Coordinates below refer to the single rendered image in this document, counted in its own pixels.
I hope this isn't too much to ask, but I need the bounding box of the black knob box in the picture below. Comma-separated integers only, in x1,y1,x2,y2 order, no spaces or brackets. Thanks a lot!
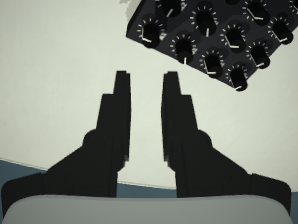
126,0,298,92

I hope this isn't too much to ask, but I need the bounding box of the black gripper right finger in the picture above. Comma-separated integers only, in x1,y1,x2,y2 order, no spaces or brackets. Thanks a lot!
161,71,292,216

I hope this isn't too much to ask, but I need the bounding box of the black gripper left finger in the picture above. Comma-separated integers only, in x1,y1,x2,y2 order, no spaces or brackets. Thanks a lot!
1,70,131,218

